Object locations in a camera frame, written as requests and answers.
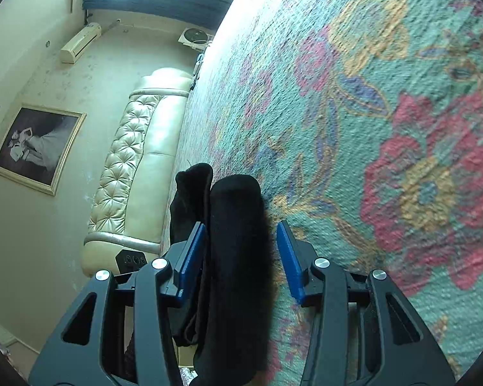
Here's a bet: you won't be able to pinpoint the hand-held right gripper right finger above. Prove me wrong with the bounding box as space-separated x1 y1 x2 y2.
276 220 455 386

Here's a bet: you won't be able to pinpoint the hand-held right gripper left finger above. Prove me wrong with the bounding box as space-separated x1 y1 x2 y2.
28 222 207 386

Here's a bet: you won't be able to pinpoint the dark blue curtain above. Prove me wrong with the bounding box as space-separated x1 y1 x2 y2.
82 0 235 33

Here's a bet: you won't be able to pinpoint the cream tufted leather headboard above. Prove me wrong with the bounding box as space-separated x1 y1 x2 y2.
82 68 196 279

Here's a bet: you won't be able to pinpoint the floral teal blanket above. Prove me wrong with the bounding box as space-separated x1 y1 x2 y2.
161 0 483 386

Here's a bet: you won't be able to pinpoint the black pants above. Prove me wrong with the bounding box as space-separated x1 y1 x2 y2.
123 163 275 386

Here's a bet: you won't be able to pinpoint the gold framed wall picture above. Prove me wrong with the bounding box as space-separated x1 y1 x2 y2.
0 102 87 197

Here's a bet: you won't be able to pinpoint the white fan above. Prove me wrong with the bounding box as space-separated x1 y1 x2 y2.
178 27 214 53

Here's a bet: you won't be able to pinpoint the white wall air conditioner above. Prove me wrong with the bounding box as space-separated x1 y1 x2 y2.
60 22 103 64

